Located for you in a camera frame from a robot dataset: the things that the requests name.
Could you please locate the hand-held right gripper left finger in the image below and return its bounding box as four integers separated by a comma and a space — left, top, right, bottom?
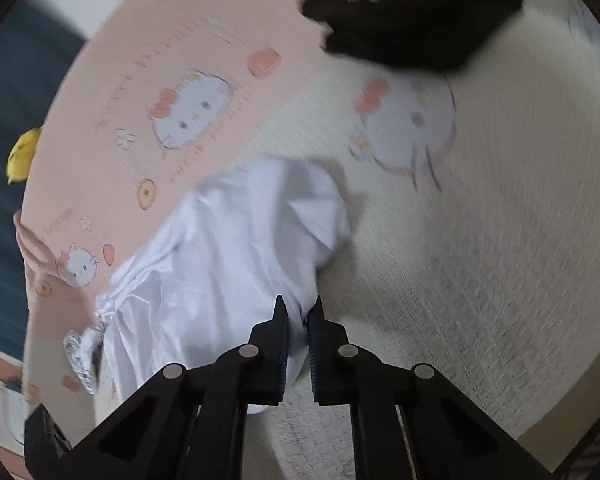
55, 296, 290, 480

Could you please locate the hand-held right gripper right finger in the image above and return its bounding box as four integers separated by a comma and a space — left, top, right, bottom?
307, 296, 556, 480

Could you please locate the white shirt with navy trim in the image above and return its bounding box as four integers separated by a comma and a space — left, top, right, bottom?
95, 155, 353, 416

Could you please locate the small white blue-patterned cloth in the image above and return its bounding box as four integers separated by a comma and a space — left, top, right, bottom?
62, 322, 107, 394

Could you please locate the pink cream printed blanket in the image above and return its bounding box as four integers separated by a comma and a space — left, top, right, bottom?
14, 0, 600, 467

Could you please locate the yellow plush toy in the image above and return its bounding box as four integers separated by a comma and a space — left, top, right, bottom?
7, 127, 43, 184

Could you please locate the dark blue curtain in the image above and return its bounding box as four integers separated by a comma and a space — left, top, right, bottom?
0, 0, 88, 350

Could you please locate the black folded garment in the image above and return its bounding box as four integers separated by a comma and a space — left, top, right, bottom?
300, 0, 524, 72

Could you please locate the pink white bed frame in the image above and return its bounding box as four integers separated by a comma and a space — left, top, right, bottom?
0, 340, 30, 461

